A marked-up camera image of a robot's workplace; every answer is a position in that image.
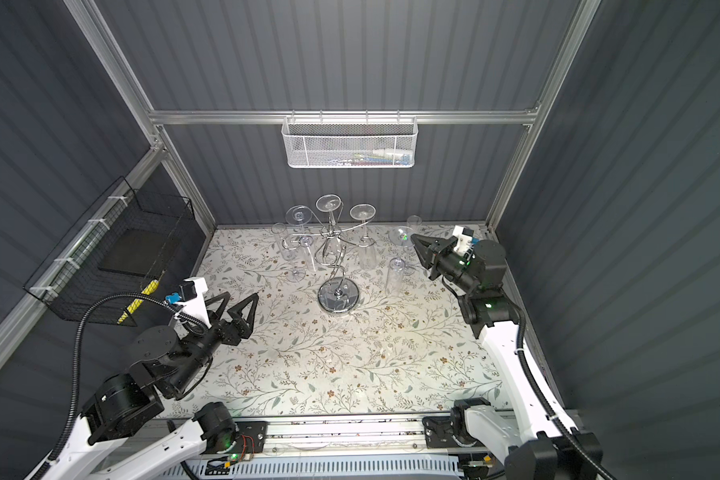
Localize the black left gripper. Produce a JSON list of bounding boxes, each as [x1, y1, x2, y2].
[[165, 291, 256, 398]]

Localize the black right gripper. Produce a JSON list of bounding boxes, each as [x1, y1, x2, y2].
[[412, 234, 476, 298]]

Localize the clear wine glass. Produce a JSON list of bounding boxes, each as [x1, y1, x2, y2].
[[285, 205, 314, 283], [350, 203, 378, 271], [388, 215, 423, 247], [385, 257, 411, 296], [271, 223, 292, 262], [315, 194, 343, 238]]

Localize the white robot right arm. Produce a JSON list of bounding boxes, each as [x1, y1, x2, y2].
[[410, 226, 613, 479]]

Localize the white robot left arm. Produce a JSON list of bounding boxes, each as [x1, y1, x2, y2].
[[28, 292, 266, 479]]

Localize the chrome wine glass rack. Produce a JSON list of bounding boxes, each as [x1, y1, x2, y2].
[[312, 223, 360, 314]]

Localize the yellow black tool in basket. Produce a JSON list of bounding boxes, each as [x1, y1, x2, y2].
[[117, 279, 160, 325]]

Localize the items in white basket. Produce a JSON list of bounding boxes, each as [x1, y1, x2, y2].
[[326, 149, 415, 167]]

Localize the black pad in basket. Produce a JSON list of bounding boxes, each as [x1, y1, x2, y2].
[[98, 229, 178, 278]]

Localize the white ventilated cover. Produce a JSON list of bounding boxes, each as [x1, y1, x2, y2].
[[188, 454, 464, 479]]

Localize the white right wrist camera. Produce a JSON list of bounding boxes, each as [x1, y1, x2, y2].
[[452, 225, 479, 256]]

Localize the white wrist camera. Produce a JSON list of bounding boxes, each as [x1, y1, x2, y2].
[[165, 277, 211, 328], [452, 225, 479, 256]]

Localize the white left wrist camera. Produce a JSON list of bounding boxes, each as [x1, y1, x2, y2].
[[165, 277, 211, 328]]

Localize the black wire basket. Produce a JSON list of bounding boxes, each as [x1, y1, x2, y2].
[[24, 182, 203, 322]]

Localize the white wire mesh basket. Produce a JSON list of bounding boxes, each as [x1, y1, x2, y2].
[[281, 117, 419, 169]]

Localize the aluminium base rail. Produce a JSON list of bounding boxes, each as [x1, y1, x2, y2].
[[235, 411, 489, 458]]

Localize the aluminium frame profile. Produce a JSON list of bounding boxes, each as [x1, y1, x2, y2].
[[0, 1, 599, 371]]

